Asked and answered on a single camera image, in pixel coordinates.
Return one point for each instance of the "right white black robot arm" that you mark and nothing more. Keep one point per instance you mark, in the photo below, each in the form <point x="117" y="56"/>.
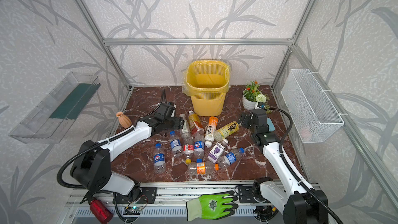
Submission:
<point x="298" y="201"/>

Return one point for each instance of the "yellow plastic bin liner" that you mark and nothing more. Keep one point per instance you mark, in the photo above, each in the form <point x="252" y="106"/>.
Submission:
<point x="206" y="76"/>

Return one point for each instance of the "yellow ribbed waste bin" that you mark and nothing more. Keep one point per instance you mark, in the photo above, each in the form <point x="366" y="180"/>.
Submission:
<point x="208" y="104"/>

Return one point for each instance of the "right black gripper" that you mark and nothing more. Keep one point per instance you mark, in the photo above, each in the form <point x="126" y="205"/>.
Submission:
<point x="245" y="120"/>

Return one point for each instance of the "grape label white cap bottle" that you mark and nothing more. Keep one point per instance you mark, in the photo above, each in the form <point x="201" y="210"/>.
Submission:
<point x="217" y="151"/>

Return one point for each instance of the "pepsi bottle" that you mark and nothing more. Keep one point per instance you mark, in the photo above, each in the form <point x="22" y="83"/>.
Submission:
<point x="199" y="146"/>
<point x="231" y="157"/>
<point x="159" y="159"/>
<point x="175" y="143"/>

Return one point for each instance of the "yellow red label bottle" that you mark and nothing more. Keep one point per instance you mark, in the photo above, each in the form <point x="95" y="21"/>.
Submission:
<point x="195" y="124"/>

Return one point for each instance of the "orange label bottle front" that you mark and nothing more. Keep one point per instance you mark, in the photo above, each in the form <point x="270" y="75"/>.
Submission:
<point x="202" y="168"/>

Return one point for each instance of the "green and black work glove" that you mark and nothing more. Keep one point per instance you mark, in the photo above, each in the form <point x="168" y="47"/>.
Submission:
<point x="212" y="206"/>

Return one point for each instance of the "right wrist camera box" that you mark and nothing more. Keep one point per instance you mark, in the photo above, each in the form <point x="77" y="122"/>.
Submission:
<point x="260" y="105"/>

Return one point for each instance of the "red emergency stop button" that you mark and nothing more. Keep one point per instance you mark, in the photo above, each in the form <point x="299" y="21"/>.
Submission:
<point x="100" y="211"/>

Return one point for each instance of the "clear bottle pale label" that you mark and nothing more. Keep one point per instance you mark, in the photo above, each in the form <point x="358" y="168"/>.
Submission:
<point x="185" y="131"/>

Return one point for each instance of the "clear bottle red label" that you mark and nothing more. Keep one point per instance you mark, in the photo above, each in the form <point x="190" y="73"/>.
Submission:
<point x="188" y="143"/>

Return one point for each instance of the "yellow label tea bottle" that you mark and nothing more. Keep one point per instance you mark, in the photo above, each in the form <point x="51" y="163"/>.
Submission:
<point x="225" y="131"/>

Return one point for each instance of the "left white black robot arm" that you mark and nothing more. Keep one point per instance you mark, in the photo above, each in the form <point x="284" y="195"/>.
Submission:
<point x="91" y="168"/>

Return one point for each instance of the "white pot with flowers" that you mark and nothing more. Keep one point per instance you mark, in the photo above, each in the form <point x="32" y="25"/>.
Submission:
<point x="252" y="95"/>

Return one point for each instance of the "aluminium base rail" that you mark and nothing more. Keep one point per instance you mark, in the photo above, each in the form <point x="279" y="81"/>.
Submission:
<point x="168" y="193"/>

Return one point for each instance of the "clear acrylic wall shelf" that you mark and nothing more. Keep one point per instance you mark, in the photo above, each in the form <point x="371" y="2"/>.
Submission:
<point x="52" y="118"/>

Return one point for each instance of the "small peach ribbed vase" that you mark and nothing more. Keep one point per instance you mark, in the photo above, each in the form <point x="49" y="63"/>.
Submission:
<point x="124" y="120"/>

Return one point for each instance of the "white wire mesh basket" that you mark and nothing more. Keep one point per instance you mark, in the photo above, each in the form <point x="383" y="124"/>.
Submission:
<point x="314" y="115"/>

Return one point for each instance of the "orange cap white bottle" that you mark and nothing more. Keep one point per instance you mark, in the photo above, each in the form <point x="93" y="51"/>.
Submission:
<point x="210" y="131"/>

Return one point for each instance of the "green circuit board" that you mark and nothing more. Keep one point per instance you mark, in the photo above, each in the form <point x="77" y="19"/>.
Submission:
<point x="133" y="210"/>

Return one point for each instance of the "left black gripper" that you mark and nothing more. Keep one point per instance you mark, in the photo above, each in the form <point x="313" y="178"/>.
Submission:
<point x="179" y="123"/>

